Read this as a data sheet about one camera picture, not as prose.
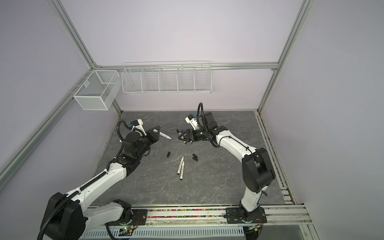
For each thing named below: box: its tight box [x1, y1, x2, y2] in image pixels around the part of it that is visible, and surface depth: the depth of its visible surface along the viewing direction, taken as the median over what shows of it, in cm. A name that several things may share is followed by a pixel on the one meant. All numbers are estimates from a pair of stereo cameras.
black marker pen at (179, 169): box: [177, 155, 185, 175], surface depth 92 cm
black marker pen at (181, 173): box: [180, 160, 185, 180], surface depth 90 cm
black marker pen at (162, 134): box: [153, 129, 173, 140], surface depth 81 cm
